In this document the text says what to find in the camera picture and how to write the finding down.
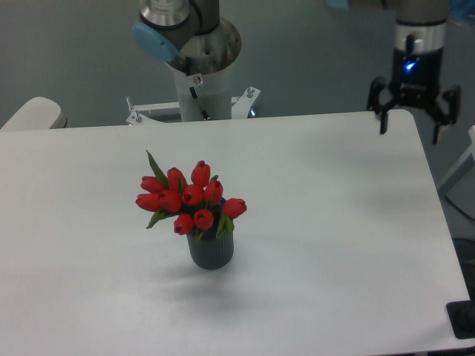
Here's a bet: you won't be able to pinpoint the white furniture frame right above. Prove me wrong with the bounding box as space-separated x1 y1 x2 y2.
436 126 474 197

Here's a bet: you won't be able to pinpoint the white pedestal base frame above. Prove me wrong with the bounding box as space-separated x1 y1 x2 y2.
126 86 261 125

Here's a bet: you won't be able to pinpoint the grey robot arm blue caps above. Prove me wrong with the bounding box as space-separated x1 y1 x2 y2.
132 1 461 142

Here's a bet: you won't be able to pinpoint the black cable on pedestal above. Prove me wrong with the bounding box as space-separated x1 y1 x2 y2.
184 56 212 122

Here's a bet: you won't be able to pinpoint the white chair backrest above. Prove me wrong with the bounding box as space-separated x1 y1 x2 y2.
1 96 68 132

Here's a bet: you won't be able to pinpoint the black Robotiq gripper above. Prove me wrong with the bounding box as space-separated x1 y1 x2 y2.
366 47 462 145

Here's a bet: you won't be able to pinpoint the red tulip bouquet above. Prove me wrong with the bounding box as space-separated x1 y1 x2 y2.
135 153 247 241

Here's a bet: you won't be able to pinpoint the dark grey ribbed vase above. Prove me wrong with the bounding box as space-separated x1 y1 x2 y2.
186 198 235 270

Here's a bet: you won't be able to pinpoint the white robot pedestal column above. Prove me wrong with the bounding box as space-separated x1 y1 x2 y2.
167 65 232 122

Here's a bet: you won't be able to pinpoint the black device at table edge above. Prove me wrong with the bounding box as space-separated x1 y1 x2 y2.
446 300 474 340

